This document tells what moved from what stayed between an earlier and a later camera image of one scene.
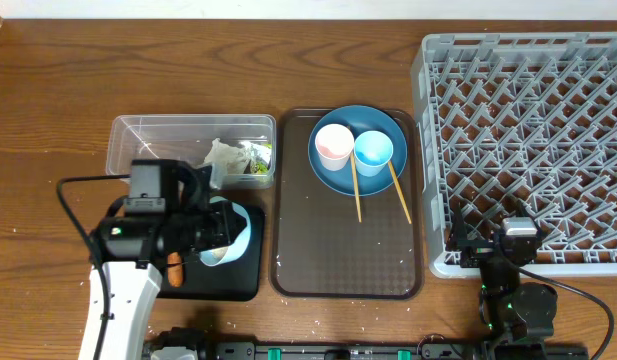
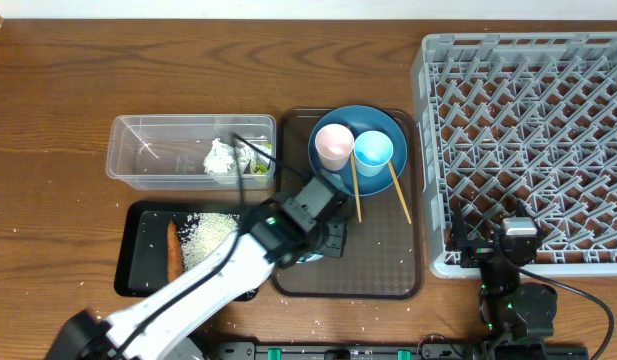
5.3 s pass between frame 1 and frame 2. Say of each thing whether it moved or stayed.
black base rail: stayed
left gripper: moved
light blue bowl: moved
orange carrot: stayed
